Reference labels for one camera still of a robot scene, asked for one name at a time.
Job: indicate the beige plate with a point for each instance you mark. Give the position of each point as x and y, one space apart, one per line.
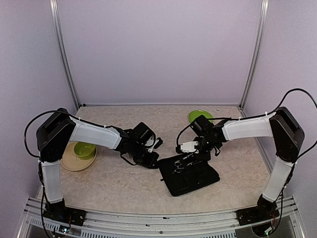
71 162

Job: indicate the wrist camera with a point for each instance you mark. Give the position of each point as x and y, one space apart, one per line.
156 145
187 147

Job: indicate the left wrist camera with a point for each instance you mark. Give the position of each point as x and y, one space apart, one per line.
156 145

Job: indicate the aluminium frame post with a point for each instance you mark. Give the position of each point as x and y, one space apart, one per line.
63 54
256 53

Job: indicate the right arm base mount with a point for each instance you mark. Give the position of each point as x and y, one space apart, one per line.
255 214

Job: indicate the right aluminium frame post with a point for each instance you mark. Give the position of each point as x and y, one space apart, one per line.
256 53

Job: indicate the front aluminium rail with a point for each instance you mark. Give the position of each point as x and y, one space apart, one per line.
220 224

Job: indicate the silver scissors black blades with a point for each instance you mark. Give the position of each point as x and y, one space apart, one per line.
191 160

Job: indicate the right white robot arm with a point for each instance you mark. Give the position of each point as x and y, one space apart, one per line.
280 125

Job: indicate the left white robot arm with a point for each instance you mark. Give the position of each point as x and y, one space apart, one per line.
61 128

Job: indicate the green bowl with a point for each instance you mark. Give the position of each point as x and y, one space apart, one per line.
84 151

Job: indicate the green plate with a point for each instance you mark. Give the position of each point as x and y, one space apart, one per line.
196 113

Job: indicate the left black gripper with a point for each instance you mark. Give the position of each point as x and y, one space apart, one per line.
149 163

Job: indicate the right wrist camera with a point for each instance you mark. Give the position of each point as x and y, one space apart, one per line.
187 147

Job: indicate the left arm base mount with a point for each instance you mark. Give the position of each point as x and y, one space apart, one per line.
61 213

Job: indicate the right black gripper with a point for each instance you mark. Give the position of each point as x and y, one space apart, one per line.
206 157

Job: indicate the black tool pouch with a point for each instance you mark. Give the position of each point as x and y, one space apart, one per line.
190 179

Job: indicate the left aluminium frame post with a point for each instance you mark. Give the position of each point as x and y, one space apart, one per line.
63 54

